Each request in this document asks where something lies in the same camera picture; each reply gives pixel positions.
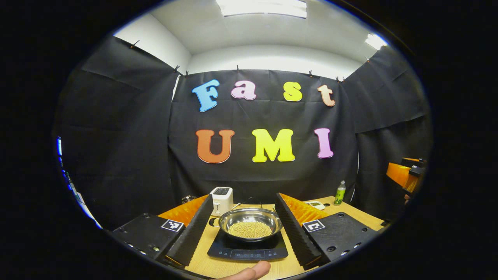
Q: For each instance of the row of black clips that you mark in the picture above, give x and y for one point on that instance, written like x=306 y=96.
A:
x=237 y=69

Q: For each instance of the small ceiling light panel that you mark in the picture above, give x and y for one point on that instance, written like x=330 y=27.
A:
x=375 y=41

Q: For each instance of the pile of soybeans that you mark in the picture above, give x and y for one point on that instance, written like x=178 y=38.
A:
x=249 y=230

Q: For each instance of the white toaster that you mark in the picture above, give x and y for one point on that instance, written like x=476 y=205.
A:
x=221 y=200

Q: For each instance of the green label drink bottle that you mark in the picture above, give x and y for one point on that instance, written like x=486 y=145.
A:
x=339 y=194

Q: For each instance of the black induction cooktop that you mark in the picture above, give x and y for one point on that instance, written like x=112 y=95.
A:
x=249 y=251

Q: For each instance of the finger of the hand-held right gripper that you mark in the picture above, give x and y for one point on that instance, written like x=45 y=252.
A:
x=412 y=160
x=400 y=177

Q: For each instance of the black backdrop cloth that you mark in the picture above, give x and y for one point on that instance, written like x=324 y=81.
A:
x=264 y=116

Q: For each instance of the large ceiling light panel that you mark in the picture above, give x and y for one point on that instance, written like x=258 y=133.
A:
x=264 y=7

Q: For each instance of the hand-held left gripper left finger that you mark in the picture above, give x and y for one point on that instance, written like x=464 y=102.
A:
x=194 y=229

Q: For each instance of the stainless steel pot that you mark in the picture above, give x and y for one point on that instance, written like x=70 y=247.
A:
x=249 y=216

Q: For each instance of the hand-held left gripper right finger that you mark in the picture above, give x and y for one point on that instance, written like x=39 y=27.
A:
x=293 y=229

